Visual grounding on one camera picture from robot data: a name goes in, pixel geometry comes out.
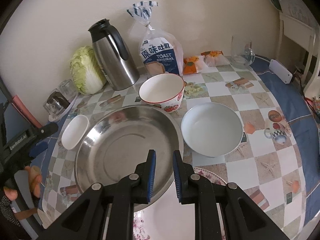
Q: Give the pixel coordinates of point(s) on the checkered patterned tablecloth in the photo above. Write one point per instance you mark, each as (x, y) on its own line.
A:
(279, 158)

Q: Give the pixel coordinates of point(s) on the clear glass cup front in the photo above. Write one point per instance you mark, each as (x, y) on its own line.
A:
(56, 103)

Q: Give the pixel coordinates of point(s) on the napa cabbage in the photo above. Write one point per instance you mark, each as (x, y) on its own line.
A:
(85, 71)

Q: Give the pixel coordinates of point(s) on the floral pink plate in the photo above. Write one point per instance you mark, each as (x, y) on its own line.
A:
(165, 219)

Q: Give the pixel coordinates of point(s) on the orange snack packet left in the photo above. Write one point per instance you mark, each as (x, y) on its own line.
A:
(194, 65)

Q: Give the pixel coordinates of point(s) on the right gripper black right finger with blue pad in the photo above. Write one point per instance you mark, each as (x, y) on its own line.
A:
(221, 211)

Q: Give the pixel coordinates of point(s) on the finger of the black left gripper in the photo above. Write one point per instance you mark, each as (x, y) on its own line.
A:
(45, 131)

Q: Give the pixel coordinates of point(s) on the large stainless steel basin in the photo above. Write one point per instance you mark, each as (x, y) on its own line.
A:
(121, 140)

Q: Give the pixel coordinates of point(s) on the orange snack packet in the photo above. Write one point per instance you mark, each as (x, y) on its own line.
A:
(194, 65)
(215, 58)

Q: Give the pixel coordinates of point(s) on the white rectangular box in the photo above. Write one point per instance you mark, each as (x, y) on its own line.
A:
(281, 71)

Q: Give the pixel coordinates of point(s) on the clear glass cup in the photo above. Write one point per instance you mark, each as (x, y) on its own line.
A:
(56, 103)
(68, 89)

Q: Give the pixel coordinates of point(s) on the toast bread bag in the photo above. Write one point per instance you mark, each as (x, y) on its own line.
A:
(159, 51)

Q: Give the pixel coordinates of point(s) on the clear glass mug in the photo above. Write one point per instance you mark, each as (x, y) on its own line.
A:
(242, 54)

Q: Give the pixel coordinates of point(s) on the white bowl red floral rim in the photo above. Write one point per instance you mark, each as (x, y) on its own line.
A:
(164, 91)

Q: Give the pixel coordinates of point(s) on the white wooden chair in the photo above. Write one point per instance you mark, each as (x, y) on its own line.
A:
(307, 38)

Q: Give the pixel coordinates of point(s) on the person's left hand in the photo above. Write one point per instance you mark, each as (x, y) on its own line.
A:
(34, 181)

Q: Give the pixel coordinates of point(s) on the clear glass cup back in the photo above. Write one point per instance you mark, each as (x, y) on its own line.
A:
(68, 89)

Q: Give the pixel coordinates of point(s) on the steel thermos jug black handle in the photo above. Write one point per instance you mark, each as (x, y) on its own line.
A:
(113, 55)

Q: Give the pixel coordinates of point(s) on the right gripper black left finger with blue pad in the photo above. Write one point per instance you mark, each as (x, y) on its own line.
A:
(106, 212)

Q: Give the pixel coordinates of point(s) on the small white oval dish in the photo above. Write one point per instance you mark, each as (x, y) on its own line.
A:
(74, 131)

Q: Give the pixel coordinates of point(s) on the orange snack packet right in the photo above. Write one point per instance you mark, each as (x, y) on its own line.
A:
(215, 58)

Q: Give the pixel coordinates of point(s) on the pale grey shallow bowl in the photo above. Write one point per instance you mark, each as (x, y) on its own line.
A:
(212, 129)

